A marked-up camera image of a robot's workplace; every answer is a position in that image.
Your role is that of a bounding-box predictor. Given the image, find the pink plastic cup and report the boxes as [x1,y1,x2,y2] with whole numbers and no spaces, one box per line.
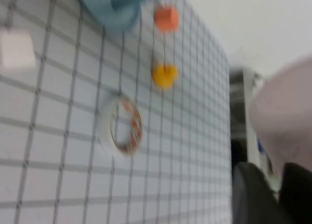
[248,55,312,177]

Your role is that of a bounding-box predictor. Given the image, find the white foam cube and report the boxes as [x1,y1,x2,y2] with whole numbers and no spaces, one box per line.
[0,30,35,68]

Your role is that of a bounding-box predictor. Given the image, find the orange foam cube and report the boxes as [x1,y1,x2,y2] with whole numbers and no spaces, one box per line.
[153,4,180,33]

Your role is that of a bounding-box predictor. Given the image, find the blue cup stand white knobs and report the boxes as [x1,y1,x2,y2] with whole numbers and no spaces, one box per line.
[74,0,182,33]

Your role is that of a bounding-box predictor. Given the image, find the white black grid tablecloth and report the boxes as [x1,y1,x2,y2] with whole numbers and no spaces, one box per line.
[0,0,233,224]

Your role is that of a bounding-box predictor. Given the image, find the yellow rubber duck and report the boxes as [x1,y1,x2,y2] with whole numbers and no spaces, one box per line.
[151,62,178,89]

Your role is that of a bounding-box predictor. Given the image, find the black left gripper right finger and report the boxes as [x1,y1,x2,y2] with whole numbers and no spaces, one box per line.
[279,162,312,224]

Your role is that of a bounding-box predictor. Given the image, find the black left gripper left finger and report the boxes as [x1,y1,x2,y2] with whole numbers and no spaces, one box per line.
[231,162,291,224]

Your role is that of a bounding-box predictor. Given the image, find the white tape roll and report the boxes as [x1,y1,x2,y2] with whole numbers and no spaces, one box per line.
[98,95,144,158]

